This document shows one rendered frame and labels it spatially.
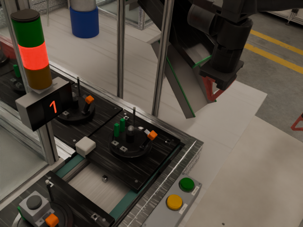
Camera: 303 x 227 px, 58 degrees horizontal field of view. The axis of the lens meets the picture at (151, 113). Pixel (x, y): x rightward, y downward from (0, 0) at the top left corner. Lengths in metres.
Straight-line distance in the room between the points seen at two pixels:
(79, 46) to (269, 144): 1.08
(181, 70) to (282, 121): 1.89
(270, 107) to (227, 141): 1.78
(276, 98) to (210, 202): 2.21
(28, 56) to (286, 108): 2.62
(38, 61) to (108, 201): 0.44
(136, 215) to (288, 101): 2.49
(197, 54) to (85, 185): 0.53
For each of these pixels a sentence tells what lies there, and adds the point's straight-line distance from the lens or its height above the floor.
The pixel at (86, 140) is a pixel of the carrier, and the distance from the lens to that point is 0.88.
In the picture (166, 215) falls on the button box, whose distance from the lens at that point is 0.77.
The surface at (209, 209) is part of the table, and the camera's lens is 0.93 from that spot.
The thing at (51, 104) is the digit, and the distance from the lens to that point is 0.67.
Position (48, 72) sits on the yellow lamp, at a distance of 0.63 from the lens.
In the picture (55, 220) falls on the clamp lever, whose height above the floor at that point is 1.07.
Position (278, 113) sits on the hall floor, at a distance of 2.85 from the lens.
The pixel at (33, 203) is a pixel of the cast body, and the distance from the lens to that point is 0.65.
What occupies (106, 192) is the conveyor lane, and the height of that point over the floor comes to 0.92.
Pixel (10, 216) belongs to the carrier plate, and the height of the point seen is 0.97.
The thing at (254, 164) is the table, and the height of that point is 0.86.
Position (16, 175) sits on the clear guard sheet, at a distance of 0.82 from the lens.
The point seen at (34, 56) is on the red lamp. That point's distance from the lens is 0.59.
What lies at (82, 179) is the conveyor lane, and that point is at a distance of 0.88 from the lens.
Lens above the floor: 1.64
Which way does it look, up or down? 42 degrees down
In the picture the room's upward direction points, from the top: 7 degrees clockwise
